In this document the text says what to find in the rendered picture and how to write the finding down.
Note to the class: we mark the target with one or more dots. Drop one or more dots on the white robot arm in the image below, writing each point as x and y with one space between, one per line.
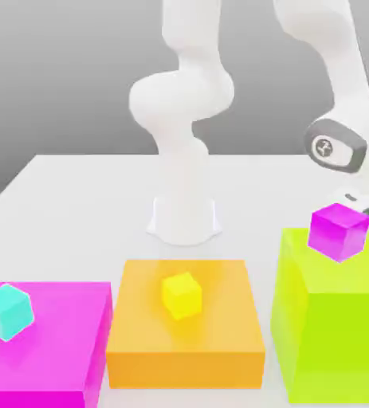
184 95

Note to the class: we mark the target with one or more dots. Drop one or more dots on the small purple cube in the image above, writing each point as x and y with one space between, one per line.
337 232

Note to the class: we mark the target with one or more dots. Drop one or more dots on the small yellow cube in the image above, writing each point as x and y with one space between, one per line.
181 296

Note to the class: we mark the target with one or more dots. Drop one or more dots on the small cyan cube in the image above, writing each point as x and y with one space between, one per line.
6 314

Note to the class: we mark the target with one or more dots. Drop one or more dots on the large lime green box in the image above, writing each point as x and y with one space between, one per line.
337 334

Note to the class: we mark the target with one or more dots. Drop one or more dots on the large orange box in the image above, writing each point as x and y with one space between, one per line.
184 344

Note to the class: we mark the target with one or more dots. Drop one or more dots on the large magenta box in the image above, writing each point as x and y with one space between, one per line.
53 350

